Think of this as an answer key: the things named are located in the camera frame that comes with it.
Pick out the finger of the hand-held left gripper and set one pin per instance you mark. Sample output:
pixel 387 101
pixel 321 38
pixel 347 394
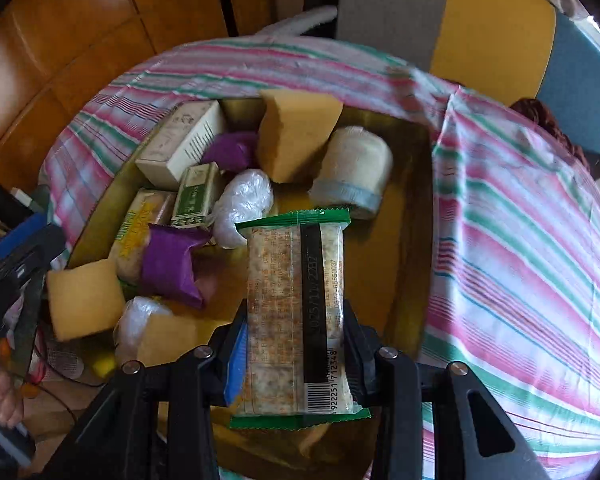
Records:
pixel 27 330
pixel 22 237

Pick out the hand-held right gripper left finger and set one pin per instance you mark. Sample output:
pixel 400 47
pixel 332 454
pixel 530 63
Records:
pixel 235 375

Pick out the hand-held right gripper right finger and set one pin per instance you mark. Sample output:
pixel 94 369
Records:
pixel 365 365

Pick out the yellow sponge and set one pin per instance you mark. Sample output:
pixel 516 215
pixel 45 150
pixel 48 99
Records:
pixel 80 300
pixel 295 135

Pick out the green snack bar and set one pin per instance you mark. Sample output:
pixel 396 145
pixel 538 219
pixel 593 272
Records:
pixel 275 310

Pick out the white plastic bag ball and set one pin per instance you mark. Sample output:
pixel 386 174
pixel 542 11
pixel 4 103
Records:
pixel 135 325
pixel 242 205

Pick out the yellow green snack packet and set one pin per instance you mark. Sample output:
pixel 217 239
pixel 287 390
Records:
pixel 140 220

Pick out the gold tin box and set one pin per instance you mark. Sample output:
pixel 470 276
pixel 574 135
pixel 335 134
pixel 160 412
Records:
pixel 375 240

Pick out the purple packet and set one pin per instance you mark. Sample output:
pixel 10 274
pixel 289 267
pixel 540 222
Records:
pixel 230 152
pixel 170 265

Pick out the green white carton box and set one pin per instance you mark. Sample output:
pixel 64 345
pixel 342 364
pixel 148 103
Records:
pixel 195 195

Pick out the large white carton box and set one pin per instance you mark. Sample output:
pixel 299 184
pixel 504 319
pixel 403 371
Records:
pixel 175 145

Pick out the cream yarn roll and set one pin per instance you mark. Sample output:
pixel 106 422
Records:
pixel 350 165

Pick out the person's left hand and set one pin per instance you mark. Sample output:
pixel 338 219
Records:
pixel 5 400

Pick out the small white box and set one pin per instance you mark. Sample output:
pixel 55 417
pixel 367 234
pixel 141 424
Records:
pixel 21 197

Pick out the striped tablecloth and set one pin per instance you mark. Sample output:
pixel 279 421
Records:
pixel 505 210

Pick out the wooden wardrobe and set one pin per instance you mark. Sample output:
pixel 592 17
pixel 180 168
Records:
pixel 80 20

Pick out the dark red cloth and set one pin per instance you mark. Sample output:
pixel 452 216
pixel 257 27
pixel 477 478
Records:
pixel 545 120

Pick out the grey yellow blue chair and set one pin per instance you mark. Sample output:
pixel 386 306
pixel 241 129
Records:
pixel 490 25

